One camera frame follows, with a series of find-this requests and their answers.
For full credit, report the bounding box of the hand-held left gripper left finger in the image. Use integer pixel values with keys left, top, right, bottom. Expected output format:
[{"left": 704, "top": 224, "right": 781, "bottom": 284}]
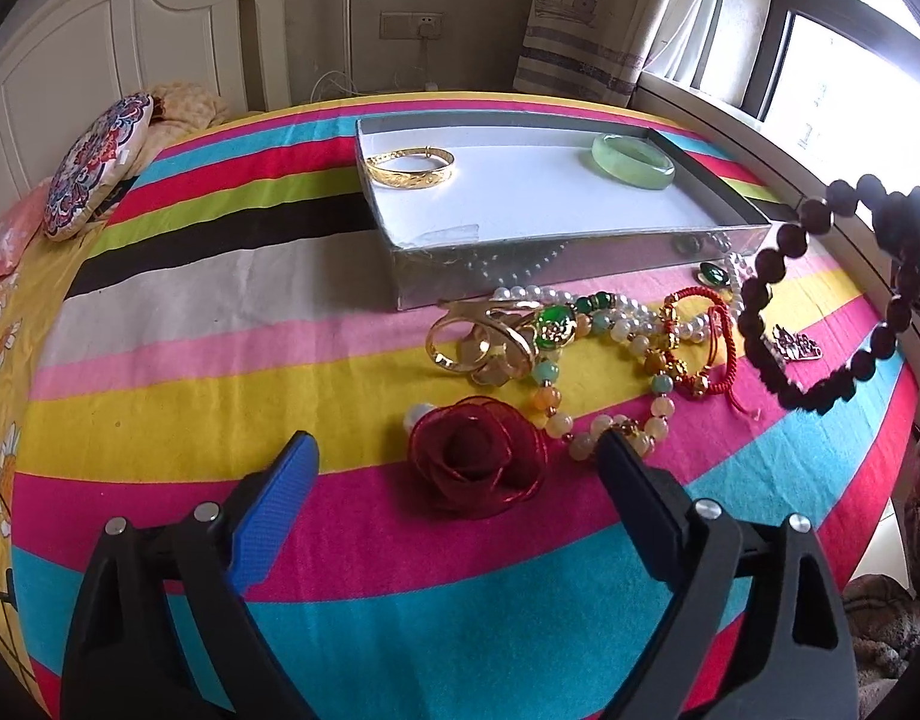
[{"left": 59, "top": 431, "right": 322, "bottom": 720}]

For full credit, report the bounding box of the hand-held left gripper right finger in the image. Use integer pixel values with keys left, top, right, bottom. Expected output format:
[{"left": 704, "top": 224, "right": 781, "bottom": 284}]
[{"left": 595, "top": 426, "right": 858, "bottom": 720}]

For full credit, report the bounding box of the dark red bead bracelet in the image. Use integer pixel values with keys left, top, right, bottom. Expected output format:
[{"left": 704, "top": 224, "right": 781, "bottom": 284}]
[{"left": 737, "top": 175, "right": 918, "bottom": 413}]

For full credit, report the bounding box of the silver brooch with red stones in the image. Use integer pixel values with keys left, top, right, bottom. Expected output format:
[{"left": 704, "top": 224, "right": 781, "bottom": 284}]
[{"left": 760, "top": 324, "right": 825, "bottom": 365}]

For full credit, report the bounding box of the red string bracelet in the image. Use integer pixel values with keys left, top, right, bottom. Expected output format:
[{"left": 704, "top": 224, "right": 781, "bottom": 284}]
[{"left": 659, "top": 286, "right": 761, "bottom": 417}]

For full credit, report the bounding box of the red fabric rose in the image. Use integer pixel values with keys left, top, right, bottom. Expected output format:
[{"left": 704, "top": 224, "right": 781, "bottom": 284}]
[{"left": 407, "top": 396, "right": 547, "bottom": 517}]

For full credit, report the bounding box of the multicolour bead necklace green pendant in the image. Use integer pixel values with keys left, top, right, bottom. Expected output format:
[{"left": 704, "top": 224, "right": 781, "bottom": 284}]
[{"left": 531, "top": 292, "right": 675, "bottom": 462}]

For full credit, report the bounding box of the white pearl necklace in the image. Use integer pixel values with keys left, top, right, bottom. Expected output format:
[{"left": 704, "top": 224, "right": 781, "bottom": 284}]
[{"left": 494, "top": 229, "right": 753, "bottom": 350}]

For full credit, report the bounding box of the silver cardboard box tray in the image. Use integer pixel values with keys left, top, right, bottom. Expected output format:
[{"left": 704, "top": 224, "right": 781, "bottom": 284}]
[{"left": 353, "top": 111, "right": 772, "bottom": 312}]

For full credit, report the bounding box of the striped colourful blanket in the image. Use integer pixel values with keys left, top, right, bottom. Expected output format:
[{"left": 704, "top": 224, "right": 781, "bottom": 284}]
[{"left": 10, "top": 90, "right": 920, "bottom": 720}]

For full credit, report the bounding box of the white window sill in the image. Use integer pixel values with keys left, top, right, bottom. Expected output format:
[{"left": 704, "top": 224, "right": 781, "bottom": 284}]
[{"left": 632, "top": 75, "right": 881, "bottom": 241}]

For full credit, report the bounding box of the yellow floral bedsheet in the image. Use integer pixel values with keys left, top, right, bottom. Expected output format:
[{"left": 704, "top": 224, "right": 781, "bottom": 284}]
[{"left": 0, "top": 225, "right": 79, "bottom": 691}]

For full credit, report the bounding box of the green jade bangle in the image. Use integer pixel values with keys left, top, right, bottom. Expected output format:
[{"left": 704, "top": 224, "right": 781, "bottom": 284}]
[{"left": 591, "top": 133, "right": 678, "bottom": 190}]

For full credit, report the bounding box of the gold bangle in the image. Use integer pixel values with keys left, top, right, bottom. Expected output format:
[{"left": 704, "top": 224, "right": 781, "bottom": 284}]
[{"left": 365, "top": 148, "right": 455, "bottom": 188}]

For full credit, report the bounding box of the pink quilt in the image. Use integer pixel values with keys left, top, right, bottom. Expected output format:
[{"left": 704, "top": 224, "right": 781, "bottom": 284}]
[{"left": 0, "top": 187, "right": 49, "bottom": 316}]

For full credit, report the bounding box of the round embroidered cushion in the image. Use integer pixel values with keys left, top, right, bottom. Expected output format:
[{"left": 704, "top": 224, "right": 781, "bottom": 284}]
[{"left": 41, "top": 92, "right": 155, "bottom": 241}]

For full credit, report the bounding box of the printed beige curtain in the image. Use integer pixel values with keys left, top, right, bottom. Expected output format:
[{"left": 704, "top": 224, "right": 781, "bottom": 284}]
[{"left": 512, "top": 0, "right": 738, "bottom": 102}]

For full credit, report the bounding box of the beige fluffy towel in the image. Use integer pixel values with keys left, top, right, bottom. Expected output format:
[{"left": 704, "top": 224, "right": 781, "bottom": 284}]
[{"left": 149, "top": 82, "right": 232, "bottom": 128}]

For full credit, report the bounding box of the white wooden headboard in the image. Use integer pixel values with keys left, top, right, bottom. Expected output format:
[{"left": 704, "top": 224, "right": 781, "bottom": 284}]
[{"left": 0, "top": 0, "right": 292, "bottom": 226}]

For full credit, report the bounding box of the dark window frame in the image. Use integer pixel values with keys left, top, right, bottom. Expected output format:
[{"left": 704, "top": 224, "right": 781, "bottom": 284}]
[{"left": 692, "top": 0, "right": 920, "bottom": 241}]

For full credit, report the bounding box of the white charging cable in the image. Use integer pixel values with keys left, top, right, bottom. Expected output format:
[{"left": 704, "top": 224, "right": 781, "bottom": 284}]
[{"left": 314, "top": 34, "right": 446, "bottom": 100}]

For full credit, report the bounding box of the wall power socket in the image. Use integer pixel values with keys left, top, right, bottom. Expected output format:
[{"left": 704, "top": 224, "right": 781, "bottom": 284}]
[{"left": 380, "top": 11, "right": 444, "bottom": 41}]

